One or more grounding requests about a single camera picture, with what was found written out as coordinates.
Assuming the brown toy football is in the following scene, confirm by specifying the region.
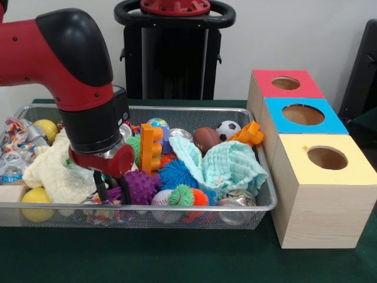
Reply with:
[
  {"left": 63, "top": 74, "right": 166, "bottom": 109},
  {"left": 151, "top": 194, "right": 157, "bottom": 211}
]
[{"left": 193, "top": 126, "right": 223, "bottom": 154}]

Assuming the blue globe ball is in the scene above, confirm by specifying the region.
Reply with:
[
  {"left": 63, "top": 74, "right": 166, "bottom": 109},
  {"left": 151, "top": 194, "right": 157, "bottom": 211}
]
[{"left": 146, "top": 117, "right": 171, "bottom": 132}]

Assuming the long orange toy block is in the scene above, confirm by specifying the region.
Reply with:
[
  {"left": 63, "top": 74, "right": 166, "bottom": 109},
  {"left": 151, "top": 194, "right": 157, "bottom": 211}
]
[{"left": 226, "top": 120, "right": 264, "bottom": 147}]

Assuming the cream yellow cloth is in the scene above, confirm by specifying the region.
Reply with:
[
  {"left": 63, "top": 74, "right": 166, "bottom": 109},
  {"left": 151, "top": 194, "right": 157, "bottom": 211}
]
[{"left": 22, "top": 128, "right": 100, "bottom": 205}]

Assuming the dark green tablecloth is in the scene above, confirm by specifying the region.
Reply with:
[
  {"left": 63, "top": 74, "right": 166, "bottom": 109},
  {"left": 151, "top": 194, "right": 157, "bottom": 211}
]
[
  {"left": 0, "top": 98, "right": 377, "bottom": 283},
  {"left": 350, "top": 106, "right": 377, "bottom": 139}
]

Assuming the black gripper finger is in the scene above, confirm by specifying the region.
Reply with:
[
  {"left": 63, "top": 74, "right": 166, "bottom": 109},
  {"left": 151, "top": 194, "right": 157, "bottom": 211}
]
[
  {"left": 117, "top": 176, "right": 133, "bottom": 205},
  {"left": 92, "top": 168, "right": 109, "bottom": 204}
]

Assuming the purple spiky rubber ball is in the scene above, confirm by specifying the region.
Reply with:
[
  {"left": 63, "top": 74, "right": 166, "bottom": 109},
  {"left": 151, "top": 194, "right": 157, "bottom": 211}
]
[{"left": 123, "top": 170, "right": 163, "bottom": 206}]

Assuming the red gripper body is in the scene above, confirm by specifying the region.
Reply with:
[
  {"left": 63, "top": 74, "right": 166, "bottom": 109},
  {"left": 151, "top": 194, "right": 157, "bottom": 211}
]
[{"left": 68, "top": 143, "right": 136, "bottom": 179}]

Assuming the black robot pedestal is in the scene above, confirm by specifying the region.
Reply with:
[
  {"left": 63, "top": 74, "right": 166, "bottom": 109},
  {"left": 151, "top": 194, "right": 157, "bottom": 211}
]
[{"left": 113, "top": 0, "right": 236, "bottom": 100}]

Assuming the small colourful patterned cloth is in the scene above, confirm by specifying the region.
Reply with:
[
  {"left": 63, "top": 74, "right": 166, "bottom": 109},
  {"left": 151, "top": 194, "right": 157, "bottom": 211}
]
[{"left": 79, "top": 193, "right": 122, "bottom": 226}]

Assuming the wooden box with three holes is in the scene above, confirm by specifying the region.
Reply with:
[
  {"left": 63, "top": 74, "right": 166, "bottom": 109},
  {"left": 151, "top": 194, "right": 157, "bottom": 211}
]
[{"left": 246, "top": 69, "right": 377, "bottom": 250}]

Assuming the yellow ball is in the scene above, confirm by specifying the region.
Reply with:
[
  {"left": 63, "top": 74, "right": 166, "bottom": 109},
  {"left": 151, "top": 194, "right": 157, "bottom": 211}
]
[
  {"left": 32, "top": 119, "right": 59, "bottom": 145},
  {"left": 20, "top": 187, "right": 55, "bottom": 222}
]

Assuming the black and white soccer ball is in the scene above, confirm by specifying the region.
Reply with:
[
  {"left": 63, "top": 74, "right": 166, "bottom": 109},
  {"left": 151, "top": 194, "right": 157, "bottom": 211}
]
[{"left": 216, "top": 120, "right": 242, "bottom": 142}]

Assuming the silver mesh bin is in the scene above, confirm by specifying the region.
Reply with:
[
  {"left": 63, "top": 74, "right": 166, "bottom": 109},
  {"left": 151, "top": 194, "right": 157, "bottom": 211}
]
[{"left": 0, "top": 103, "right": 278, "bottom": 231}]

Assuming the mint green cloth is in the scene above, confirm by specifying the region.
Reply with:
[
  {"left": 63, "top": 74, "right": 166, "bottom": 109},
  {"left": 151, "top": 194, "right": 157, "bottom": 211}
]
[{"left": 167, "top": 135, "right": 269, "bottom": 197}]

